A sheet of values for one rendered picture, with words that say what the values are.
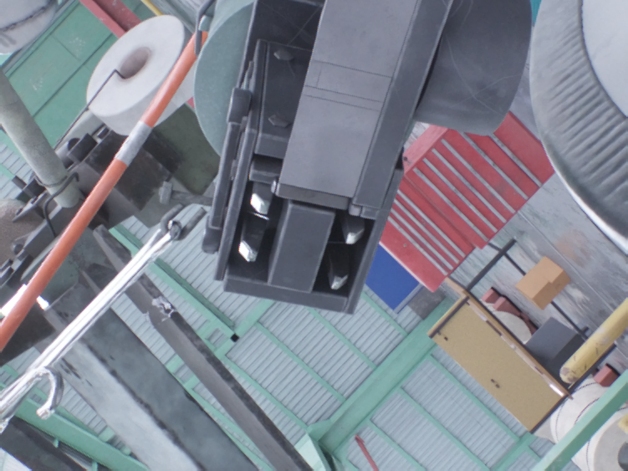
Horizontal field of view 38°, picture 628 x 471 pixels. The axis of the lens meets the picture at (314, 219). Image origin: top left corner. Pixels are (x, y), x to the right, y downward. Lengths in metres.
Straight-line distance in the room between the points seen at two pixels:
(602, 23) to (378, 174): 0.23
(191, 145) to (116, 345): 0.35
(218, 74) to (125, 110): 0.55
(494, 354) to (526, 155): 5.22
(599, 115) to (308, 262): 0.17
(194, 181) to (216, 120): 0.77
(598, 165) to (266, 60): 0.19
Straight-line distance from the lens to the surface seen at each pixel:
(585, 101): 0.53
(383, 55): 0.41
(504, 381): 10.65
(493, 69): 0.43
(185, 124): 1.39
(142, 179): 1.26
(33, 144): 1.12
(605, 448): 12.74
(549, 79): 0.59
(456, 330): 10.21
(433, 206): 5.54
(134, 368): 1.21
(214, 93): 0.59
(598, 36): 0.60
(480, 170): 5.46
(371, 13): 0.40
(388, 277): 9.74
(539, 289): 9.65
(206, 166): 1.38
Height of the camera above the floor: 1.45
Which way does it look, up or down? level
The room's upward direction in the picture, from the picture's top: 136 degrees counter-clockwise
